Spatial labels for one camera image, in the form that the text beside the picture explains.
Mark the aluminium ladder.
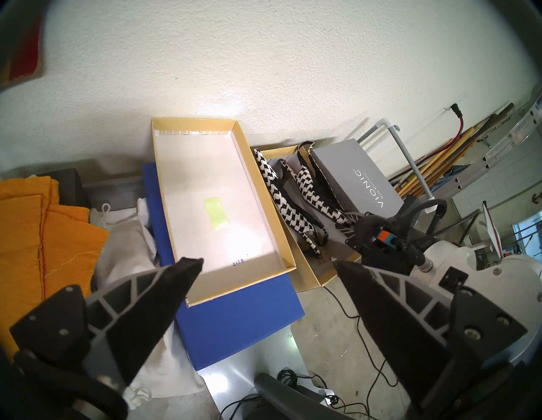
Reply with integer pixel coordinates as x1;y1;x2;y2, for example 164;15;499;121
436;91;542;199

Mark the blue Stuart Weitzman shoe box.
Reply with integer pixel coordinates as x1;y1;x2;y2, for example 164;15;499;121
142;162;305;371

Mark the wooden pole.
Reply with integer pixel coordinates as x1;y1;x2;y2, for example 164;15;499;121
398;102;515;197

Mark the yellow sticky note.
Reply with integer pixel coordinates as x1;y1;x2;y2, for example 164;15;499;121
204;197;229;230

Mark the white folded stand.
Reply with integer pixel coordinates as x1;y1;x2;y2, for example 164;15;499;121
483;202;504;258

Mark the grey Vionic shoe box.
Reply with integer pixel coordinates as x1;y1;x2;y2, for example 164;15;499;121
311;138;405;238

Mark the dark brown box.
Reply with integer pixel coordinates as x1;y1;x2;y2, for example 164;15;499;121
36;168;91;210

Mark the bundle of wooden sticks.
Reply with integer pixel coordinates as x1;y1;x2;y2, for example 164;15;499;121
390;123;492;189

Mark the orange folded cloth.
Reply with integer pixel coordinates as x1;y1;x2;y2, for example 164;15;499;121
0;176;111;356

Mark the tan shoe box lid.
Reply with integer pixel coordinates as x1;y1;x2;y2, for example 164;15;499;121
152;118;297;307

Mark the red black power cord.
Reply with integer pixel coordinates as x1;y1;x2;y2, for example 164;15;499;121
449;104;465;143

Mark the white drawstring dust bag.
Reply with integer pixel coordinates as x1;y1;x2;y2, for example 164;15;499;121
90;203;144;231
93;197;208;409

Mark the tan open shoe box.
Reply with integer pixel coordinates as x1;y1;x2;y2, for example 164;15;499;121
253;145;362;293

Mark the red yellow striped flag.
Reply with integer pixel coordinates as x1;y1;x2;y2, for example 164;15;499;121
0;17;45;91

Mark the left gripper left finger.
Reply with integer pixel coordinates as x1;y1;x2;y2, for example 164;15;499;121
9;257;205;386

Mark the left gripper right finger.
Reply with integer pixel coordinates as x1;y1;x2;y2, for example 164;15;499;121
332;259;529;407

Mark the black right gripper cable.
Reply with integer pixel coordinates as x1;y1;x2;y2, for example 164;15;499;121
394;198;448;259

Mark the thin black cable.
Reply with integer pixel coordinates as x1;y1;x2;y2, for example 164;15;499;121
220;288;407;420

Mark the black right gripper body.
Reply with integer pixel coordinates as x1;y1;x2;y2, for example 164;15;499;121
345;212;422;276

